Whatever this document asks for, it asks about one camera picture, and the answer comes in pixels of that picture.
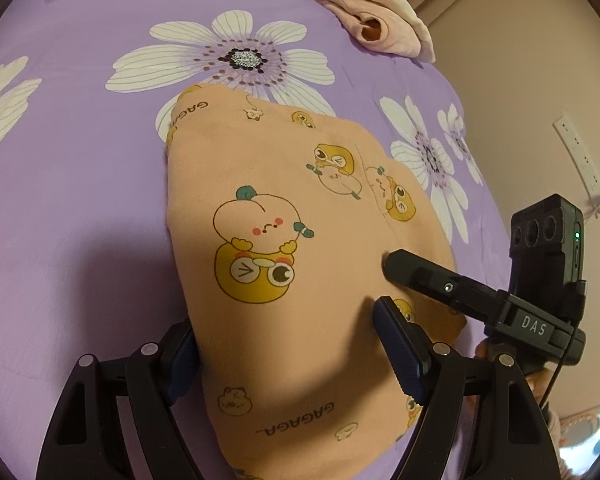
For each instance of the white wall power strip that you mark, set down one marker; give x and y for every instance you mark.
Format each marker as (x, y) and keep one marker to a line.
(580, 155)

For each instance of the person's right hand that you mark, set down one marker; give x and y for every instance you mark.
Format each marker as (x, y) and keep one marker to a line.
(539, 385)

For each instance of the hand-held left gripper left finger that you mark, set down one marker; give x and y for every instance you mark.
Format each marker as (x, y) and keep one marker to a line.
(182, 366)

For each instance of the pink folded cloth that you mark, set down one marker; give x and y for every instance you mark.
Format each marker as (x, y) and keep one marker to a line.
(395, 35)

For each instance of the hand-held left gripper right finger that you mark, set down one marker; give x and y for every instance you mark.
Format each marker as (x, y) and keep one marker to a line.
(397, 355)

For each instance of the peach cartoon print garment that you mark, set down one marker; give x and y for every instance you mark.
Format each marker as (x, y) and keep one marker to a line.
(280, 185)

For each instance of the purple floral bedsheet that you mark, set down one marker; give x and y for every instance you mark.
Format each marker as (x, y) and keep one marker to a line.
(80, 185)

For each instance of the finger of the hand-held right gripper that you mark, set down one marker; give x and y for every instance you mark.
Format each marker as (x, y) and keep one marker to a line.
(430, 275)

